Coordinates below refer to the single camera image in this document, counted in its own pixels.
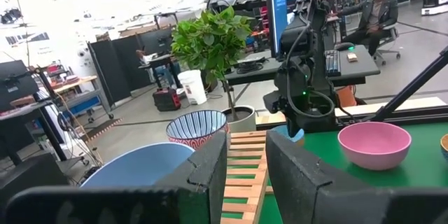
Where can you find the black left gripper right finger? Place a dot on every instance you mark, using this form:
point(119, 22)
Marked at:
point(315, 203)

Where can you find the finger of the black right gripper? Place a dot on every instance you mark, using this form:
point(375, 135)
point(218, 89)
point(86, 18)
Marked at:
point(295, 127)

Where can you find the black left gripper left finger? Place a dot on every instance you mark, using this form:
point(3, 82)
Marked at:
point(105, 206)

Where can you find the small light blue bowl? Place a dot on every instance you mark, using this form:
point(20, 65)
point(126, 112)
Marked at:
point(298, 140)

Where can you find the large blue bowl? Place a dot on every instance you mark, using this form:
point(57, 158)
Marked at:
point(140, 166)

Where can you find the large pink bowl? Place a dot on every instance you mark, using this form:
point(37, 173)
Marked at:
point(374, 147)

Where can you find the striped bowl red patterned outside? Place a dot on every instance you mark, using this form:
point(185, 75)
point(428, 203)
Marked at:
point(196, 127)

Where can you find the yellow floral patterned bowl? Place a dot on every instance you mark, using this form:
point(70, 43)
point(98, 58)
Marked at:
point(445, 145)

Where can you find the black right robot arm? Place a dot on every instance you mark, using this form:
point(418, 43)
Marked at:
point(308, 42)

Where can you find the wooden slatted shelf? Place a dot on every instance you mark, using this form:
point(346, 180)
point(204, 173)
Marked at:
point(246, 171)

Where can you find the wooden workbench with shelf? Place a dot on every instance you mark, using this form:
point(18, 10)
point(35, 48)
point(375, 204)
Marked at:
point(82, 94)

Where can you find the orange bag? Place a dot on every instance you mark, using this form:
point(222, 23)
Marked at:
point(346, 96)

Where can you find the black computer keyboard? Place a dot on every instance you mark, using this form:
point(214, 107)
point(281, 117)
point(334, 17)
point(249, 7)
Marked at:
point(332, 63)

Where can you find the white plant pot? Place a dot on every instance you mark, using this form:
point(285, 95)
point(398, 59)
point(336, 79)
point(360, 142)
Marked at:
point(243, 120)

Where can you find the green table mat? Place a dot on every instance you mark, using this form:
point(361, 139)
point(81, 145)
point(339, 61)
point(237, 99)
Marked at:
point(367, 178)

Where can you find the grey desk cart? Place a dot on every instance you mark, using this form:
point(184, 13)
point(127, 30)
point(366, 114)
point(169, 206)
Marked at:
point(360, 68)

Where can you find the small brown block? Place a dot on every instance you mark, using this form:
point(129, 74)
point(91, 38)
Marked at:
point(352, 57)

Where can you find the black computer mouse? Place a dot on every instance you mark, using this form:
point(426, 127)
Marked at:
point(344, 46)

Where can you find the black diagonal support pole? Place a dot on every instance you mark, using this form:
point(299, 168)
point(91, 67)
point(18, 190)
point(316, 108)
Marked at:
point(409, 87)

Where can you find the office chair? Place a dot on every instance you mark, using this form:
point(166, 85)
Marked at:
point(388, 42)

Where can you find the computer monitor blue screen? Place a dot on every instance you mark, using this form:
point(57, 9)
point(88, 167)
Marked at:
point(278, 10)

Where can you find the white bucket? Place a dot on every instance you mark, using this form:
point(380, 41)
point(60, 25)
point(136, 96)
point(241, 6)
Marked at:
point(192, 85)

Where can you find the seated person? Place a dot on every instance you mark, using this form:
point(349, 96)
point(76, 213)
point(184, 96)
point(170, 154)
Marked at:
point(376, 14)

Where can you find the green leafy plant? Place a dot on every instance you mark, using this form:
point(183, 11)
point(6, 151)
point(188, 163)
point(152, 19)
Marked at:
point(210, 42)

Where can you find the red and black case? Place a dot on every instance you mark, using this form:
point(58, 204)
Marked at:
point(166, 99)

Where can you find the black partition screen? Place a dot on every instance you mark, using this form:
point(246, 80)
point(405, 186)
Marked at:
point(119, 63)

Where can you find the black background monitor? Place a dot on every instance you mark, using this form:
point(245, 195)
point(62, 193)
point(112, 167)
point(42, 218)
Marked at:
point(15, 84)

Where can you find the black aluminium table frame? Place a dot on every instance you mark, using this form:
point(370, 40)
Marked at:
point(402, 113)

